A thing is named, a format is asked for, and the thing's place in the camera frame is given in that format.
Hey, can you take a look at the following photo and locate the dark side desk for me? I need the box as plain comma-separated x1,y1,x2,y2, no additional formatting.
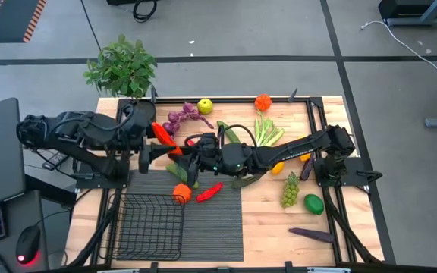
0,189,52,273

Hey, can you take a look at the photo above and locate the coiled black cable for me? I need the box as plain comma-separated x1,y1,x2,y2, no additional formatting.
132,0,159,24

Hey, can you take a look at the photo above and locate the green lime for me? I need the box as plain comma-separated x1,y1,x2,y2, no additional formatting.
303,193,325,216

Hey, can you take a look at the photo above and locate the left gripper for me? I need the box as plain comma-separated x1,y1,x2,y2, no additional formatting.
126,127,178,175

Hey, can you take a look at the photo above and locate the white and green leek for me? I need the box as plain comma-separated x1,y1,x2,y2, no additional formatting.
253,109,286,148

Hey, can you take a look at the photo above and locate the potted green plant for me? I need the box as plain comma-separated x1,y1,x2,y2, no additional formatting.
83,33,159,130

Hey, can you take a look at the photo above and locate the thin black floor cable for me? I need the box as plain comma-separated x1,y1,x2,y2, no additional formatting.
80,0,102,52

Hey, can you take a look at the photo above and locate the light green zucchini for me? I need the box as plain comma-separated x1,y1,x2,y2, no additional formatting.
165,162,200,190

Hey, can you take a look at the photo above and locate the orange striped floor mat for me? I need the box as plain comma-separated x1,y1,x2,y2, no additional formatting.
0,0,49,45

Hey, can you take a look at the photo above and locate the black desk base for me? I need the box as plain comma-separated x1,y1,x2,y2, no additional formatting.
377,0,437,30

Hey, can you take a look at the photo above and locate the purple beet bunch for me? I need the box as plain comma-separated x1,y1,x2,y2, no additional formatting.
162,101,215,137

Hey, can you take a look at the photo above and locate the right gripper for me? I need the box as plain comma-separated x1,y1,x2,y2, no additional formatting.
172,139,250,188

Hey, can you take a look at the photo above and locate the black power adapter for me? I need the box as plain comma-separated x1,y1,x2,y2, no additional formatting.
42,151,68,171

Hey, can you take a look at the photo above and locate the red chili pepper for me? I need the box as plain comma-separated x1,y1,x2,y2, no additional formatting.
195,181,225,204

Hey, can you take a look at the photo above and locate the yellow-green apple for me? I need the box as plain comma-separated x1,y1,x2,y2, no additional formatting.
196,98,214,115

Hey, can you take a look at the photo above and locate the white floor cable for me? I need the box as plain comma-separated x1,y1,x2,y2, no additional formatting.
360,19,437,84

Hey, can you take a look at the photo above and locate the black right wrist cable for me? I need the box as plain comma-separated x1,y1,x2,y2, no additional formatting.
183,124,259,149

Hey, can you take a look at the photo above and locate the black aluminium table frame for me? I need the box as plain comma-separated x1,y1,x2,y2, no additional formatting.
68,96,385,273

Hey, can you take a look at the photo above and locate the dark green bean pod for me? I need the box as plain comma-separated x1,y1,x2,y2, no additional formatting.
230,173,265,190

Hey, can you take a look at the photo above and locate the green grape bunch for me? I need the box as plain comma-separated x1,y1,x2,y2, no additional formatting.
281,171,301,209

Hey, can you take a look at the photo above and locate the black computer mouse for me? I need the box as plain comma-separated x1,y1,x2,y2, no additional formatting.
14,224,42,265

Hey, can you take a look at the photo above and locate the grey woven placemat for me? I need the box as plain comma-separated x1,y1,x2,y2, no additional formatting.
121,169,244,262

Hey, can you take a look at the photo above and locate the green cucumber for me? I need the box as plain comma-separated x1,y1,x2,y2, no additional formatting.
216,120,242,144

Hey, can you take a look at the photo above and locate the black wire basket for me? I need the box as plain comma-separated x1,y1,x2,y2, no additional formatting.
106,193,187,262

